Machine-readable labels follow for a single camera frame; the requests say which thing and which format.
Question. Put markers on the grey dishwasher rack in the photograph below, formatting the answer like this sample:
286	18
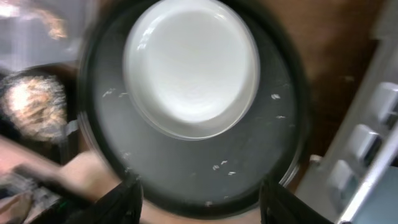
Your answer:
338	185

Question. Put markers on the gold snack wrapper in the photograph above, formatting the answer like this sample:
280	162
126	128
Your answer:
56	26

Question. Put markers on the light grey plate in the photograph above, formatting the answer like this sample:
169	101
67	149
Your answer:
192	68

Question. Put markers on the clear plastic bin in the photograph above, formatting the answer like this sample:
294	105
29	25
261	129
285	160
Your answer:
24	39

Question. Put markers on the food scraps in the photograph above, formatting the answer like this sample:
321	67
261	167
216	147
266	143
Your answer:
35	105

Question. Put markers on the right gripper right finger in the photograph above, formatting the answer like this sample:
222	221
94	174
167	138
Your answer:
279	206

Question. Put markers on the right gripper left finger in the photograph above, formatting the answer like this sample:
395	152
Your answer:
122	205

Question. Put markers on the round black tray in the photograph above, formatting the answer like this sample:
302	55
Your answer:
209	179

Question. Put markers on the black rectangular tray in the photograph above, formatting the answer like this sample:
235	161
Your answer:
64	150

